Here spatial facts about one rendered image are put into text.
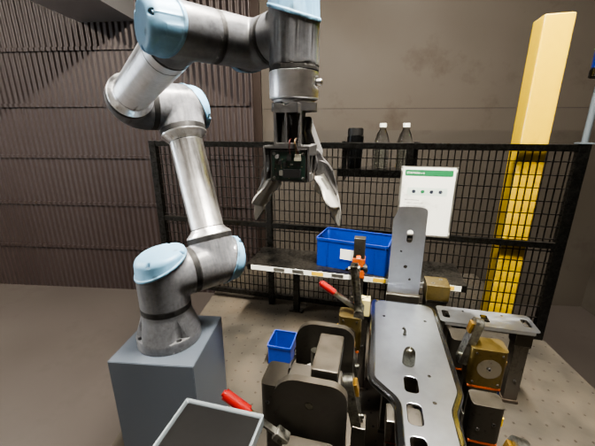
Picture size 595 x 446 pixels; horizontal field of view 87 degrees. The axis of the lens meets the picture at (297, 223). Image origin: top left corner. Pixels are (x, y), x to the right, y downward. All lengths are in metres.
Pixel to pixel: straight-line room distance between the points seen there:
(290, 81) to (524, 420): 1.26
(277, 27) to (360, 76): 2.42
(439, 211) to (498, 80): 1.88
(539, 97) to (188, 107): 1.27
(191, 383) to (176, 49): 0.66
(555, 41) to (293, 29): 1.24
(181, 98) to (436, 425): 0.95
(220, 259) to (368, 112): 2.29
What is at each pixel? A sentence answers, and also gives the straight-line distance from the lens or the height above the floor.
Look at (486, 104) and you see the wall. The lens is 3.16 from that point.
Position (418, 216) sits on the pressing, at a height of 1.31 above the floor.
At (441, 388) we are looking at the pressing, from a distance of 0.93.
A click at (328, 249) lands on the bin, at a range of 1.36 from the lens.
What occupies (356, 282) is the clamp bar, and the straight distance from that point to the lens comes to 0.97.
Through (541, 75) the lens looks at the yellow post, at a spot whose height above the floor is 1.79.
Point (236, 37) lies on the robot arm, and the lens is 0.55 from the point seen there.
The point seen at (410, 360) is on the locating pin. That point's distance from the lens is 0.95.
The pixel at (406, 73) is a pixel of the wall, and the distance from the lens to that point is 2.97.
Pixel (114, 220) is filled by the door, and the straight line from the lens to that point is 3.59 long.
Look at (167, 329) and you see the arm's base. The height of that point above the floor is 1.16.
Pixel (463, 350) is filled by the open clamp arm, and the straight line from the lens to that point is 1.03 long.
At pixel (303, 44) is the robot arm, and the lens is 0.50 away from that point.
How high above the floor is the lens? 1.60
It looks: 16 degrees down
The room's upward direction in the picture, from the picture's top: straight up
